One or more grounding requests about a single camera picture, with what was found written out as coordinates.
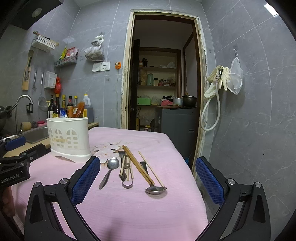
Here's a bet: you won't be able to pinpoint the white plastic utensil holder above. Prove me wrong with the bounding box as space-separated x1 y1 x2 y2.
47 118 92 163

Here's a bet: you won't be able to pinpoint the small steel spoon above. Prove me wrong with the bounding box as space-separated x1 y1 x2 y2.
98 157 119 190

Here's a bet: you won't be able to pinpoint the thin bamboo chopstick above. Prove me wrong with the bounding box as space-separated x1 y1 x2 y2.
138 151 165 187

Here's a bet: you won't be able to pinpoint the thick bamboo chopstick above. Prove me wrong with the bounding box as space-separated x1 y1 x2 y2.
123 145 155 185

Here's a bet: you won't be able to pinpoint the steel fork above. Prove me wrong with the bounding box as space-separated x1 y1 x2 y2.
118 151 126 181

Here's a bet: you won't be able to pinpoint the large steel spoon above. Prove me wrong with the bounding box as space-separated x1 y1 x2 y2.
140 161 167 195

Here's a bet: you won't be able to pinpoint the steel kitchen sink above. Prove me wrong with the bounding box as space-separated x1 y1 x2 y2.
20 126 49 144

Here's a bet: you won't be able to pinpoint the person left hand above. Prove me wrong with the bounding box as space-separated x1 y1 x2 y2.
1 187 15 217

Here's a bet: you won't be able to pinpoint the beige loofah sponge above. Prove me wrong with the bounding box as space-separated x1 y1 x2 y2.
20 121 32 132

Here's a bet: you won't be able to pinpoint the steel sink faucet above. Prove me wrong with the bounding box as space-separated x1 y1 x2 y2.
10 94 34 135

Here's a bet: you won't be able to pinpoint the hanging steel strainer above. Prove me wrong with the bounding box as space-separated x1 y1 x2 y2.
38 72 48 112

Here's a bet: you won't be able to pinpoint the dark soy sauce bottle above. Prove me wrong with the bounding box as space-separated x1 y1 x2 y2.
53 93 61 118

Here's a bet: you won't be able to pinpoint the yellow-label sauce bottle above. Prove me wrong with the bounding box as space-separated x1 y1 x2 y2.
60 94 67 118

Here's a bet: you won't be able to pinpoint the hanging steel peeler tool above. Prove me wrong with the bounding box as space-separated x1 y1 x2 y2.
32 70 37 90

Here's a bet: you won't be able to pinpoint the white tissue box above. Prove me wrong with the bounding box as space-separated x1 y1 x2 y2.
44 71 57 89

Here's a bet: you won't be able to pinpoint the red plastic bag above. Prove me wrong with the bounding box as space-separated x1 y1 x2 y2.
54 77 62 94

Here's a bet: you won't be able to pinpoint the large oil jug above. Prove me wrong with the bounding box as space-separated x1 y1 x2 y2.
83 94 94 123

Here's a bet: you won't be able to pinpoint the pink floral table cloth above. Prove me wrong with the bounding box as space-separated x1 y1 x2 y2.
11 126 209 241

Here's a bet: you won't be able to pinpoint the plastic bag of dried goods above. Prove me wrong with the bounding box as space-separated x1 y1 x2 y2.
84 35 104 62

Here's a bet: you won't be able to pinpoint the green box on shelf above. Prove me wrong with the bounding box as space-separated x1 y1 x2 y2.
137 97 151 105

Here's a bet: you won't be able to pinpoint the black cooking pot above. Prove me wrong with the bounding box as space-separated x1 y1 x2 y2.
183 94 197 108

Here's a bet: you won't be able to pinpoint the white rubber gloves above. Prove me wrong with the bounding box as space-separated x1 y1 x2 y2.
204 65 230 98

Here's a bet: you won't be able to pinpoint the hanging clear mesh bag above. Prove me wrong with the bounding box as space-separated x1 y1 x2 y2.
227 49 243 95

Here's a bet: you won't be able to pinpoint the grey wall shelf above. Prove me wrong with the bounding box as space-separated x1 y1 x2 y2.
54 56 78 68

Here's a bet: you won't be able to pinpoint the white wall basket rack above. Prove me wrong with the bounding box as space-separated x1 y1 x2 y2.
31 31 59 52

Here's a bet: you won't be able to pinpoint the white wall switch socket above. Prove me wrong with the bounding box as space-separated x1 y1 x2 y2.
92 61 110 72

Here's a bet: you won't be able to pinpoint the orange wall hook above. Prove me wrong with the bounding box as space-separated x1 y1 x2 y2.
114 62 121 70

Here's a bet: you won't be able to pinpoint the white hose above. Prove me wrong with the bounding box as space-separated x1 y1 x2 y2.
200 79 221 132

